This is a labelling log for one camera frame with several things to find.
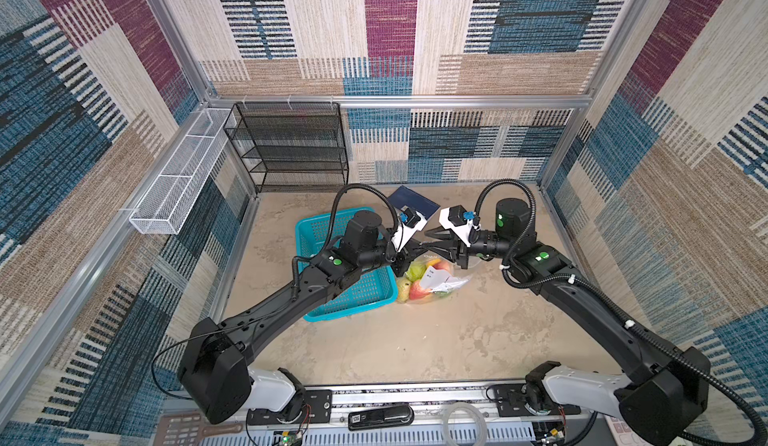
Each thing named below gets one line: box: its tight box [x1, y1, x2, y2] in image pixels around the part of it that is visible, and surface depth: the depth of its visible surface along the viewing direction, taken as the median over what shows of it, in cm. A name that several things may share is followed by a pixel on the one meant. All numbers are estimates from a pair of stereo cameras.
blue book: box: [387, 185, 441, 220], surface depth 118 cm
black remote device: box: [348, 405, 415, 431], surface depth 72 cm
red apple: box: [409, 281, 431, 300], surface depth 85 cm
